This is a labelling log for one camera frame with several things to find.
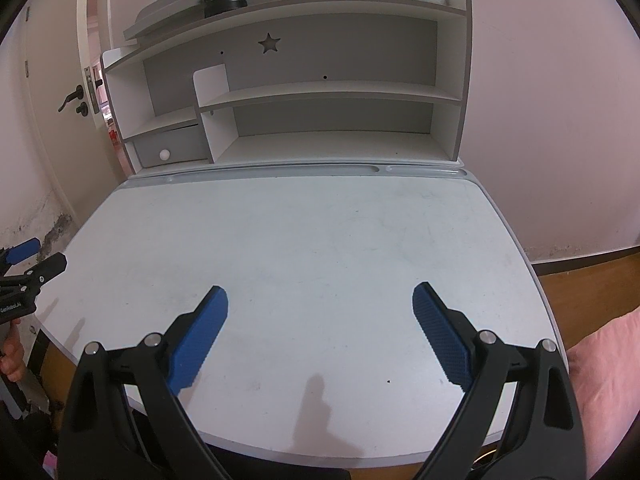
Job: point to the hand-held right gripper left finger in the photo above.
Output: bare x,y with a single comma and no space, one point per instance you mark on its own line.
200,342

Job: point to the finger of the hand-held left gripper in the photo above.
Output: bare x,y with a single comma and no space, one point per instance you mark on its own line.
24,251
50,265

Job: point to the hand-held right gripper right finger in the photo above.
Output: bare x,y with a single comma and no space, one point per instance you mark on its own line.
440,340

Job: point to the person's left hand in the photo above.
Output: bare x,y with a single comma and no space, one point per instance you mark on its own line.
12,360

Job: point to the cream door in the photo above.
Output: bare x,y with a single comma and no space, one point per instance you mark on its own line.
55,160

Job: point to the white desk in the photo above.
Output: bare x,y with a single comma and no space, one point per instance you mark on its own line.
320,270

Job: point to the white drawer knob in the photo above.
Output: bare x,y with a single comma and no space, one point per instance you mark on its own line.
164,154

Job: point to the grey drawer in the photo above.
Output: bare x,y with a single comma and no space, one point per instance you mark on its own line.
175,145

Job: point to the pink blanket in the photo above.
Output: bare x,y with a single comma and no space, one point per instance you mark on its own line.
607,390

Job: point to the white grey desk hutch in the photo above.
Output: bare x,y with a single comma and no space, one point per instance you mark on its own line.
325,125

